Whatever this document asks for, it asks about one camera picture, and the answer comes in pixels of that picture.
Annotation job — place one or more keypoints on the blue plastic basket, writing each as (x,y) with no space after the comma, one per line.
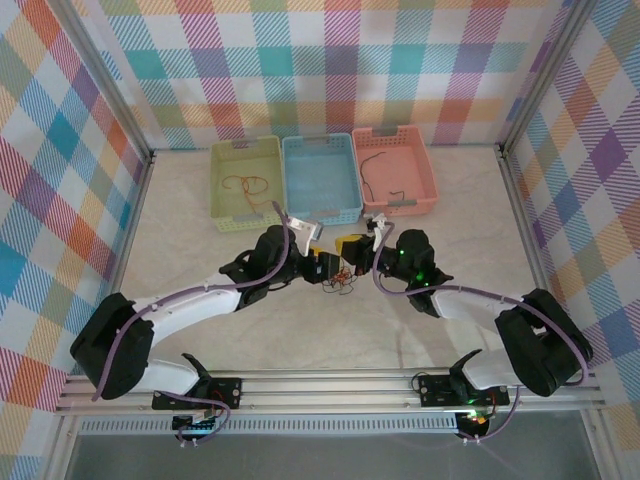
(320,185)

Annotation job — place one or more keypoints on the aluminium upright frame post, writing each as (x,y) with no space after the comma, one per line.
(543,75)
(116,85)

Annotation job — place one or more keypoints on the pink plastic basket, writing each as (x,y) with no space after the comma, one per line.
(400,170)

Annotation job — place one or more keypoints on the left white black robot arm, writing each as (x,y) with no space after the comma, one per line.
(200,302)

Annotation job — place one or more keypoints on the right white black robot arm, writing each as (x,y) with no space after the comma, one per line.
(465,305)

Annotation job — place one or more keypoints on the aluminium mounting rail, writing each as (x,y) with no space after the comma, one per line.
(325,387)

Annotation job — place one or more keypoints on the green plastic basket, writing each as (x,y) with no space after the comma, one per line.
(240,160)

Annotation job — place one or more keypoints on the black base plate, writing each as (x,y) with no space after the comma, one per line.
(225,390)
(435,390)

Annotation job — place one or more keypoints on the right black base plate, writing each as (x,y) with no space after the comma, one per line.
(435,390)

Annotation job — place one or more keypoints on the grey metal panel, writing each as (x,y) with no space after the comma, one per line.
(325,457)

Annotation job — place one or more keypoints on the left controller board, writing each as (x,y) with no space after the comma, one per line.
(200,425)

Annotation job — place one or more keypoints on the controller board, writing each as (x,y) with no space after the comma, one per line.
(477,422)
(200,425)

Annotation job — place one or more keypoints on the right controller board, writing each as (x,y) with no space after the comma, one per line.
(477,422)

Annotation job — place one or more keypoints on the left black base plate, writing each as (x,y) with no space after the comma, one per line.
(225,390)

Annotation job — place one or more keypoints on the aluminium table edge rail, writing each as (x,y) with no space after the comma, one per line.
(525,225)
(128,240)

